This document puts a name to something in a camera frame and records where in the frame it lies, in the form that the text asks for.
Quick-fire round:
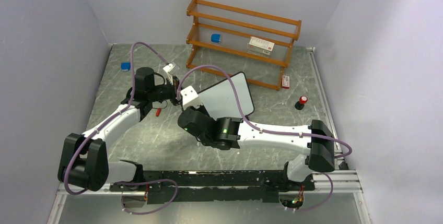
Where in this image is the whiteboard with black frame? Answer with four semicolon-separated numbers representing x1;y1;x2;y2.
197;72;255;120

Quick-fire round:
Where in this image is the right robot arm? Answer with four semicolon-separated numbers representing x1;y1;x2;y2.
178;107;335;190

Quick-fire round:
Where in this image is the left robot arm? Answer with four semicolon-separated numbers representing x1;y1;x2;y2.
57;63;179;191

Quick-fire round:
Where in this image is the blue eraser on table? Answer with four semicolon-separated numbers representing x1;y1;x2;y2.
120;62;132;72

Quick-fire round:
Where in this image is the blue eraser on rack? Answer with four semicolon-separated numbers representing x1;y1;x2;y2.
211;33;222;43

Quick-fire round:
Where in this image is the wooden two-tier rack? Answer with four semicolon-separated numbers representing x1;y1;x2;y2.
186;0;302;91

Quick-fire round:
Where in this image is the white red box on rack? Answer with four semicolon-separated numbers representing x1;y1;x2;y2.
247;37;275;56

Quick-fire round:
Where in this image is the small red white box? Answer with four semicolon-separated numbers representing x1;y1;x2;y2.
282;75;290;89

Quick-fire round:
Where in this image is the red emergency stop button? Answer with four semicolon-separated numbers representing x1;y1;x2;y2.
294;95;308;110

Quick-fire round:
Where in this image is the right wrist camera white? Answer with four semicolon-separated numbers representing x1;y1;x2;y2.
180;86;203;109

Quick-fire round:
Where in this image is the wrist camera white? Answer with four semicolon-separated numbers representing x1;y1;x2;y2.
180;86;203;109
162;62;180;82

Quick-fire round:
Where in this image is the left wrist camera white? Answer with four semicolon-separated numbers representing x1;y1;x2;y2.
162;62;180;82

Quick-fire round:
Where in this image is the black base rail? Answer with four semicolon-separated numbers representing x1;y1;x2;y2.
108;170;315;204

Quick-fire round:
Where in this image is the aluminium frame rail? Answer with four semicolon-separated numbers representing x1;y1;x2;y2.
49;47;371;223

